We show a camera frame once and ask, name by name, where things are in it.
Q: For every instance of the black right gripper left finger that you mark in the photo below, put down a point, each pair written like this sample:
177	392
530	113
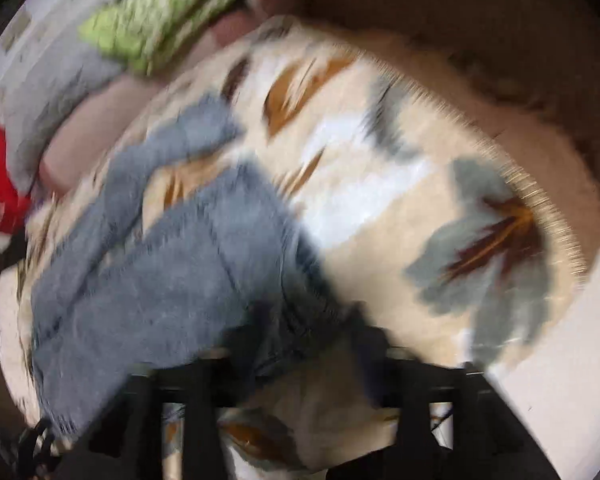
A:
125	440

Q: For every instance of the cream leaf-print fleece blanket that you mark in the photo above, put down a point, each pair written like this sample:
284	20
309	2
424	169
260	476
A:
462	232

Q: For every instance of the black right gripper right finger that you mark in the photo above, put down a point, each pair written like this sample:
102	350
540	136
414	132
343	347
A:
452	423

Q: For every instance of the green patterned cloth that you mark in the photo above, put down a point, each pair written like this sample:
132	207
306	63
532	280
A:
146	35

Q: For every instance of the blue denim pants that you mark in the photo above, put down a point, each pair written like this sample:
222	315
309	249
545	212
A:
104	303

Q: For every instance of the grey quilted blanket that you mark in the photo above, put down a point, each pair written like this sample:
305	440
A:
68	71

